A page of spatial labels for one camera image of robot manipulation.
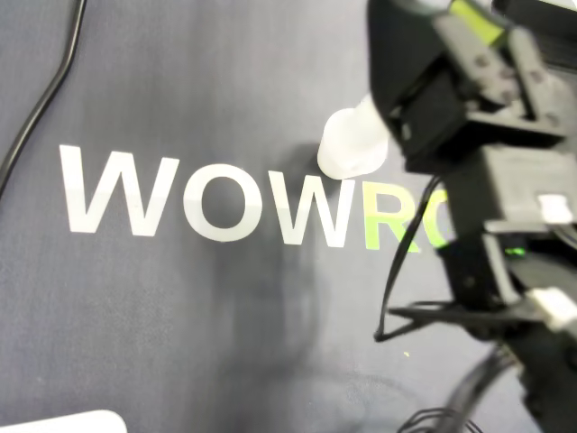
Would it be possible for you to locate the white flat rounded object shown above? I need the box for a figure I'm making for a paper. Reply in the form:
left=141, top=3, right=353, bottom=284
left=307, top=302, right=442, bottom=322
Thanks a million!
left=0, top=409, right=129, bottom=433

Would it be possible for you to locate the translucent white plastic cup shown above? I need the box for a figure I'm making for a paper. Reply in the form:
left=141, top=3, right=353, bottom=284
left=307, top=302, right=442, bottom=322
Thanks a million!
left=317, top=109, right=389, bottom=180

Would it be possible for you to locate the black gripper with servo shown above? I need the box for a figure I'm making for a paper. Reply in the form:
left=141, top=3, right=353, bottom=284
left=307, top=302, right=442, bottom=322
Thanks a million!
left=366, top=0, right=577, bottom=173

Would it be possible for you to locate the thin black wire bundle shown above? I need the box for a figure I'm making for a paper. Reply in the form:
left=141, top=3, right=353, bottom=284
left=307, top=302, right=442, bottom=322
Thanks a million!
left=395, top=346, right=513, bottom=433

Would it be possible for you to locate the white plastic cylinder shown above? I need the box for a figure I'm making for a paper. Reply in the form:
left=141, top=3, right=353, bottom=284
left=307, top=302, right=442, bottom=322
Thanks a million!
left=353, top=94, right=383, bottom=130

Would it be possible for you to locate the black power cable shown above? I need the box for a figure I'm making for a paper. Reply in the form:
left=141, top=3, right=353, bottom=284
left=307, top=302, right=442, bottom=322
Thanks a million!
left=0, top=0, right=88, bottom=196

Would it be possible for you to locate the black looping arm cable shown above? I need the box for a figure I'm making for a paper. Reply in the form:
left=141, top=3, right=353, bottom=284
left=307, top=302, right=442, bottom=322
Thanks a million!
left=373, top=174, right=454, bottom=343

